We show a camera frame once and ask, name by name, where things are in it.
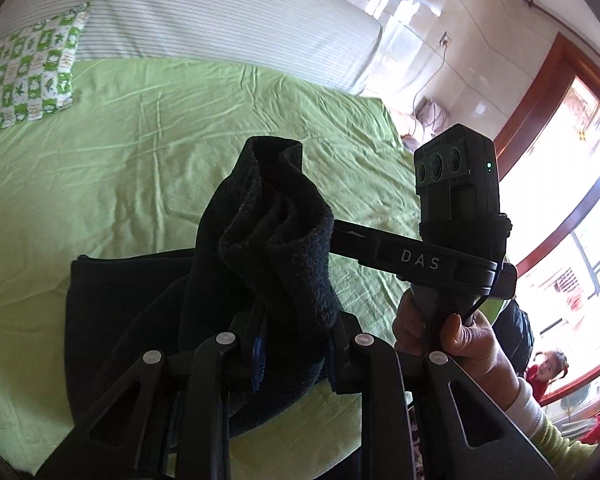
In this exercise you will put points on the dark navy pants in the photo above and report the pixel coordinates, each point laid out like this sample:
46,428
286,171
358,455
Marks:
260,240

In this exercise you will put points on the wall socket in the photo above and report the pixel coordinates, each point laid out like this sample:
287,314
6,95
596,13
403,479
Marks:
446,40

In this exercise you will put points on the dark curtain rod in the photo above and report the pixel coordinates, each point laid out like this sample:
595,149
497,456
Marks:
555,12

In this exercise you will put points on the pink bag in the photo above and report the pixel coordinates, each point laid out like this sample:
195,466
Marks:
430,116

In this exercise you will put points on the black padded jacket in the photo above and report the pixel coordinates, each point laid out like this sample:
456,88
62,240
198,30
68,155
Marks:
515,335

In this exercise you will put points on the red wooden window frame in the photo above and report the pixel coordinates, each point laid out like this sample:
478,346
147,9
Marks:
535,90

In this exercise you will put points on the green frog print pillow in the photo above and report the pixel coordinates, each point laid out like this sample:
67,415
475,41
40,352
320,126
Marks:
25,75

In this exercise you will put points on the person's right forearm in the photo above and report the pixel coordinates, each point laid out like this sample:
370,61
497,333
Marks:
555,440

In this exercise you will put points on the green bed sheet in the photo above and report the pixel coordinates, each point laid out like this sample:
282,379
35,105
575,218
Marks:
130,160

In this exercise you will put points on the person's right hand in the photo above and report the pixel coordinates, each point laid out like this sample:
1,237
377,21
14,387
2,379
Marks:
472,345

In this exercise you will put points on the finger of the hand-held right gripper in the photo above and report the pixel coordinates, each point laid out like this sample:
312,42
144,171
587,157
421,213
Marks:
355,240

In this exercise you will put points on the white striped bedding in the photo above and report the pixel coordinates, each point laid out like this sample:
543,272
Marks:
205,20

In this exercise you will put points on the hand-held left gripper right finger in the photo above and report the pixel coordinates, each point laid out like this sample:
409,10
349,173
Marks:
342,360

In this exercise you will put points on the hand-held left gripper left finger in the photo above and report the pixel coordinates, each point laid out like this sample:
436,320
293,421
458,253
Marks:
257,365

